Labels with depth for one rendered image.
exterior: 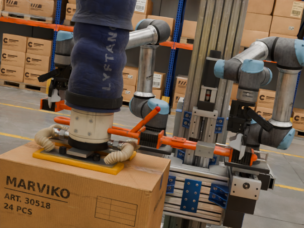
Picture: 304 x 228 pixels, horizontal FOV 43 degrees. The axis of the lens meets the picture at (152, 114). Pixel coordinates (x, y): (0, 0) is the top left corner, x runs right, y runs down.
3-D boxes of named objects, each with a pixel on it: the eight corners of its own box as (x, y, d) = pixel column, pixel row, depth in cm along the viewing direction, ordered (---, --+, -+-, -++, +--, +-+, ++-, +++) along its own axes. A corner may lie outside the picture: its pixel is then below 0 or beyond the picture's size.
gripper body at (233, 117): (226, 128, 148) (232, 98, 146) (249, 133, 146) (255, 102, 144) (226, 132, 141) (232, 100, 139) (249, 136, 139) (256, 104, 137)
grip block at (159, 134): (136, 145, 147) (138, 130, 146) (142, 140, 156) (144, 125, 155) (157, 149, 145) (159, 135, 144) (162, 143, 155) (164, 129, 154)
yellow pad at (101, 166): (31, 157, 147) (32, 144, 146) (44, 150, 156) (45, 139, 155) (116, 176, 140) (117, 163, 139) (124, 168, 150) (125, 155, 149)
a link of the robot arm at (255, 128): (242, 137, 208) (246, 112, 205) (266, 143, 200) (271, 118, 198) (233, 140, 198) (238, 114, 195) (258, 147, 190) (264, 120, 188)
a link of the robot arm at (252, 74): (268, 62, 140) (261, 60, 133) (262, 91, 142) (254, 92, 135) (248, 59, 145) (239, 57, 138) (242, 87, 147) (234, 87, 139)
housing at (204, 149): (194, 155, 144) (196, 144, 144) (196, 151, 151) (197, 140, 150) (212, 159, 143) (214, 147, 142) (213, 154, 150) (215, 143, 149)
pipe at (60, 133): (35, 147, 148) (36, 133, 147) (63, 134, 172) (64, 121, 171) (119, 165, 142) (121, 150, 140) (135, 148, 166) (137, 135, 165)
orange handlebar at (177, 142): (26, 119, 157) (27, 111, 156) (59, 109, 186) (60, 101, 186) (256, 164, 140) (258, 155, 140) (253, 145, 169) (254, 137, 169)
